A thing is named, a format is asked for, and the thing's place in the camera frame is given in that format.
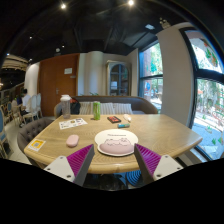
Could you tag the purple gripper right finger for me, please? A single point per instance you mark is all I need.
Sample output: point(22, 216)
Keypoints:
point(154, 166)

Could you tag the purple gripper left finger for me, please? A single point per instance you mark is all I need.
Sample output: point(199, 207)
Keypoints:
point(74, 167)

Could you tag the pink computer mouse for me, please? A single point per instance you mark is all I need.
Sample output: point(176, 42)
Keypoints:
point(72, 141)

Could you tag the round cat mouse pad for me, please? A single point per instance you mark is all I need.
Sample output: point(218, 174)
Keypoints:
point(116, 142)

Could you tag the paper menu sheet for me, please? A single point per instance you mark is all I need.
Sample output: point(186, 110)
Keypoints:
point(72, 123)

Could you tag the teal marker pen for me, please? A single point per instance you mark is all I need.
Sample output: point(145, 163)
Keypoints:
point(123, 125)

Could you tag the white small object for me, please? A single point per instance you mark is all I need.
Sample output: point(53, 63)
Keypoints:
point(127, 117)

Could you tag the grey tufted armchair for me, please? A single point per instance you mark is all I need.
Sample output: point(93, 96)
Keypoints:
point(30, 132)

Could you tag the striped cushion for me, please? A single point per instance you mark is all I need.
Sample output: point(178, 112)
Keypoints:
point(106, 108)

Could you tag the black backpack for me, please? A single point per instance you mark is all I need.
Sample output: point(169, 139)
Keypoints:
point(74, 106)

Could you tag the brown leather sofa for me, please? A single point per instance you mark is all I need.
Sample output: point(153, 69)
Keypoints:
point(138, 104)

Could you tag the green bottle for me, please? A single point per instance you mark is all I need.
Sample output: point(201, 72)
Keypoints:
point(96, 110)

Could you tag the clear shaker bottle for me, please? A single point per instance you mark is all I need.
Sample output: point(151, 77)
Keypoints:
point(65, 103)

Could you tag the white chair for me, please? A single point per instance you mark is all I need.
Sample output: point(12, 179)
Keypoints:
point(35, 108)

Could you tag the wooden door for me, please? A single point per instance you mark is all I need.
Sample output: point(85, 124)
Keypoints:
point(57, 76)

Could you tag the arched glass cabinet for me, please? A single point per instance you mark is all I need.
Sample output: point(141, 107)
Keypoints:
point(118, 78)

